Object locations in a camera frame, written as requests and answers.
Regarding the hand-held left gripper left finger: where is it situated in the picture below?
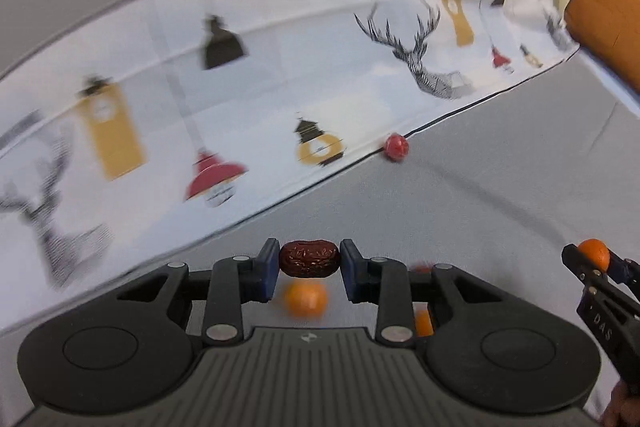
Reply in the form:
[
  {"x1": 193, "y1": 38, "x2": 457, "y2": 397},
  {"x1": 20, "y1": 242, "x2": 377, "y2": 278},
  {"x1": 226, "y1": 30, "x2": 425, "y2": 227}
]
[{"x1": 117, "y1": 238, "x2": 281, "y2": 344}]

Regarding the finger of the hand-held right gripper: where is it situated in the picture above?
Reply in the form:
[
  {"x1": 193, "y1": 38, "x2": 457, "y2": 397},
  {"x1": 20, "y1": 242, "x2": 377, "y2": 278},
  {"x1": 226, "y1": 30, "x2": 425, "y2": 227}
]
[
  {"x1": 561, "y1": 244, "x2": 608, "y2": 282},
  {"x1": 606, "y1": 256, "x2": 640, "y2": 299}
]

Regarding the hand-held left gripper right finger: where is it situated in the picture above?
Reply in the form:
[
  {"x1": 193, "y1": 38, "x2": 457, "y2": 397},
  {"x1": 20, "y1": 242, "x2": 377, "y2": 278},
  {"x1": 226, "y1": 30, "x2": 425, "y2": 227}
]
[{"x1": 339, "y1": 238, "x2": 506, "y2": 344}]

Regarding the small orange mandarin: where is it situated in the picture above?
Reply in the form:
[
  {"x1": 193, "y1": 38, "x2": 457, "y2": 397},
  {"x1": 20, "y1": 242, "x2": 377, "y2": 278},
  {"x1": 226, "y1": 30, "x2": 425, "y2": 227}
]
[
  {"x1": 283, "y1": 282, "x2": 329, "y2": 320},
  {"x1": 414, "y1": 307, "x2": 435, "y2": 338},
  {"x1": 577, "y1": 238, "x2": 611, "y2": 272}
]

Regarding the dark red dried date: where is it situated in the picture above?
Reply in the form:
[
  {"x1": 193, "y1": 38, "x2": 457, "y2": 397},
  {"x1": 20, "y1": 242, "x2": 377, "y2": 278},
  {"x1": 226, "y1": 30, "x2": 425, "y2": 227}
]
[{"x1": 279, "y1": 240, "x2": 342, "y2": 279}]

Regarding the person's right hand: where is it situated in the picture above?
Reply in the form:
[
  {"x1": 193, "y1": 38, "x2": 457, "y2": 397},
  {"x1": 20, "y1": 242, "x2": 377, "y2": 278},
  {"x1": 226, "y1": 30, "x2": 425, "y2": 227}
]
[{"x1": 600, "y1": 379, "x2": 640, "y2": 427}]

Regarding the grey printed bedsheet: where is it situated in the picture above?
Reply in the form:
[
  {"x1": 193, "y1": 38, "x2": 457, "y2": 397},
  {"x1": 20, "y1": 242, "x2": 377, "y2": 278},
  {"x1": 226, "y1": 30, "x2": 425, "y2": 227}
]
[{"x1": 0, "y1": 0, "x2": 640, "y2": 427}]

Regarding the orange pillow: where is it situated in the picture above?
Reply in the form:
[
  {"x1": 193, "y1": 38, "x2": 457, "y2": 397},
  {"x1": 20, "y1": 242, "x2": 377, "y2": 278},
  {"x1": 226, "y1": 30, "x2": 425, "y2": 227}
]
[{"x1": 564, "y1": 0, "x2": 640, "y2": 95}]

